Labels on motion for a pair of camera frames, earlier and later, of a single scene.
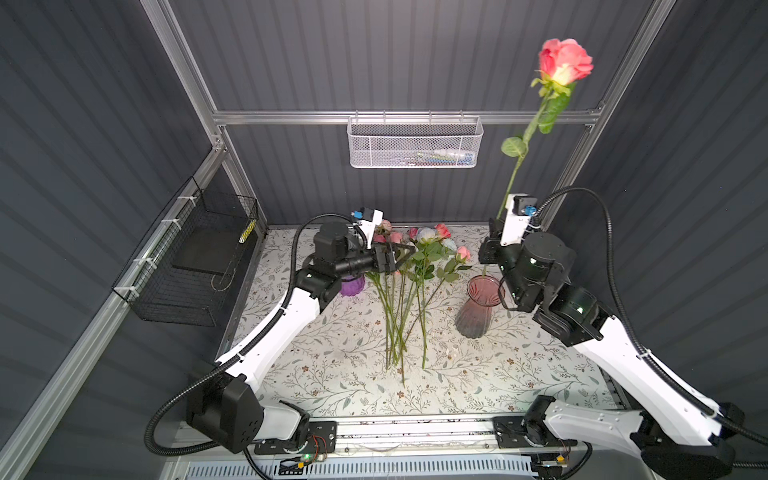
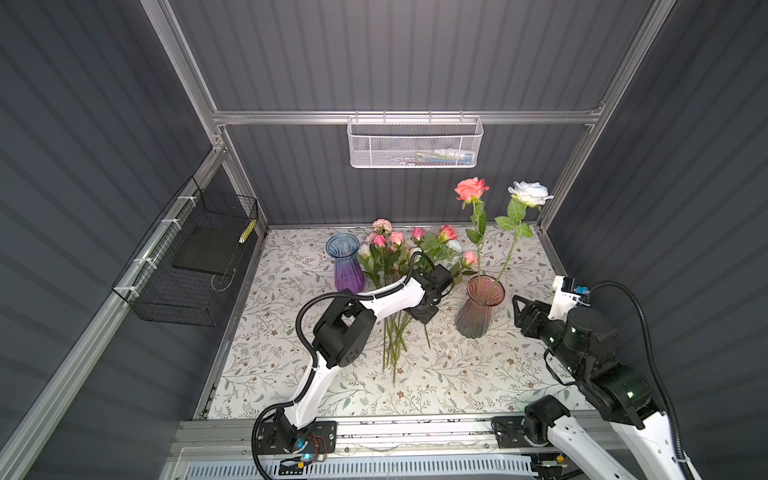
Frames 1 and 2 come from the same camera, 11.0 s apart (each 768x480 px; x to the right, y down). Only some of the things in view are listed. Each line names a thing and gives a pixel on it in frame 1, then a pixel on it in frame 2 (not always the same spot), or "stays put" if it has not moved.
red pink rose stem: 442,231 to 446,233
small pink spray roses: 389,292 stays put
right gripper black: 490,243 to 532,313
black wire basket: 183,274 stays put
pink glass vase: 474,317 stays put
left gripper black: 388,264 to 427,317
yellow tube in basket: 248,231 stays put
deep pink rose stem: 562,63 to 471,190
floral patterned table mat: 392,345 stays put
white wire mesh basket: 415,142 stays put
